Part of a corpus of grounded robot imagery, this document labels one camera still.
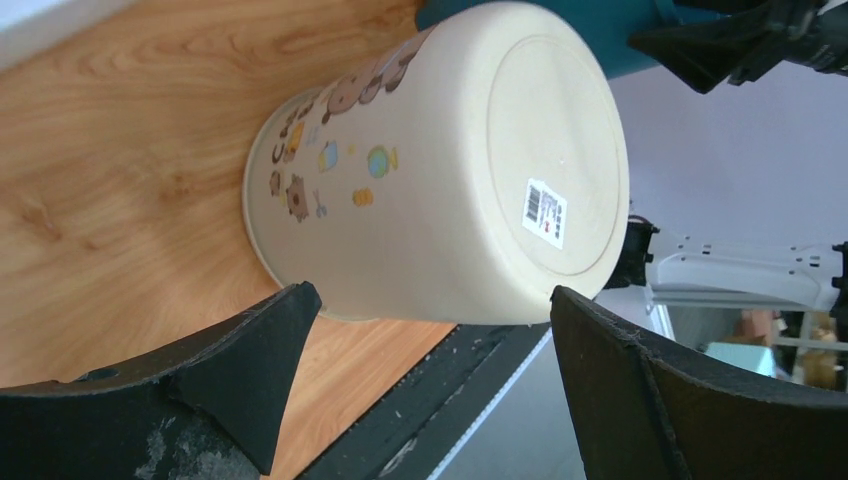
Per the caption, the cream round bucket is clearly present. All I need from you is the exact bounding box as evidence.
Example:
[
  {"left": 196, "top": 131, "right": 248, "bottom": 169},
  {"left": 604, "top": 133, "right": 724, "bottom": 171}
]
[{"left": 242, "top": 41, "right": 630, "bottom": 325}]

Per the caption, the teal round bucket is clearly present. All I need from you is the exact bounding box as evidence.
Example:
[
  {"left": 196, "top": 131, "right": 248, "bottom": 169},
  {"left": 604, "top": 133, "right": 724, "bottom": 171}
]
[{"left": 383, "top": 1, "right": 721, "bottom": 105}]

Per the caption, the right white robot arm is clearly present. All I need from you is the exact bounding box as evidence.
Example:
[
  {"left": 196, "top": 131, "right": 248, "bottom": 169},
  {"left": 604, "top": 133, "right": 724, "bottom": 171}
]
[{"left": 606, "top": 1, "right": 847, "bottom": 318}]

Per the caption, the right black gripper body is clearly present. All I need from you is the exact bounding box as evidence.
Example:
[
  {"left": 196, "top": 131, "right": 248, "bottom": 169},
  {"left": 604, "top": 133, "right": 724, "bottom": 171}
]
[{"left": 728, "top": 1, "right": 847, "bottom": 85}]

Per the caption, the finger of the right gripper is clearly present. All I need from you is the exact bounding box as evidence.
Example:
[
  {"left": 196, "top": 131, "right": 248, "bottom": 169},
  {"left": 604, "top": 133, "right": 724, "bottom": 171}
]
[{"left": 627, "top": 3, "right": 782, "bottom": 94}]

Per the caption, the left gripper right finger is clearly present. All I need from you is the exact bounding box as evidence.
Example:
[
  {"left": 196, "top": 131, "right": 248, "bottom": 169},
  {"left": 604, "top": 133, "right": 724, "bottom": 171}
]
[{"left": 550, "top": 286, "right": 847, "bottom": 479}]

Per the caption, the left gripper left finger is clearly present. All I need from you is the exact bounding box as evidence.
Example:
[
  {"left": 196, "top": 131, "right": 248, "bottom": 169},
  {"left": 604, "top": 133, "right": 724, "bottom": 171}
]
[{"left": 1, "top": 282, "right": 322, "bottom": 479}]

